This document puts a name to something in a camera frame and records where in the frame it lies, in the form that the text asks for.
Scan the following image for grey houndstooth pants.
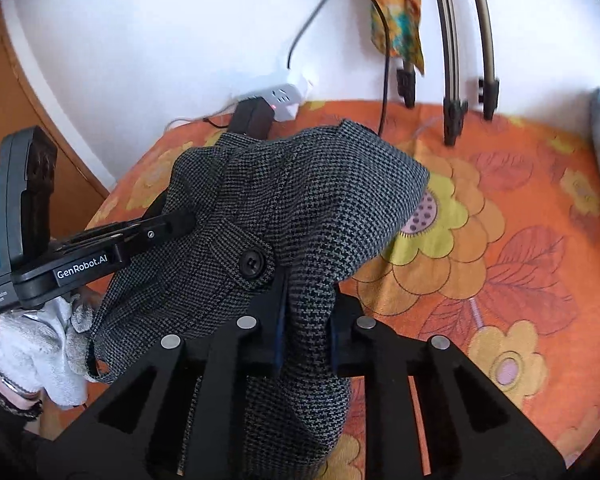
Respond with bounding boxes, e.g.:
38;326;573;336
86;120;429;479

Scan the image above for black power cable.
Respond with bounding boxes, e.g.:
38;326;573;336
377;0;392;137

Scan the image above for left hand white glove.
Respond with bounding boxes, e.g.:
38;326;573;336
0;292;99;410

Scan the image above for white power strip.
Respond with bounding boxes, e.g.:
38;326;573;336
232;68;313;122

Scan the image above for bracelets on left wrist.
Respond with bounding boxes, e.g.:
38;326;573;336
0;343;45;422

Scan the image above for wooden door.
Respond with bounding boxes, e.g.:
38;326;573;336
0;7;108;238

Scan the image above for orange floral scarf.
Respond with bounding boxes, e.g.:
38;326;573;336
356;0;426;76

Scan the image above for black power adapter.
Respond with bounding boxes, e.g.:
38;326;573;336
227;96;275;140

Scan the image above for silver folded tripod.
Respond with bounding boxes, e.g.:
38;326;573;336
395;0;502;148

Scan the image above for orange floral bedsheet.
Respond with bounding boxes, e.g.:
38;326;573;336
84;98;600;480

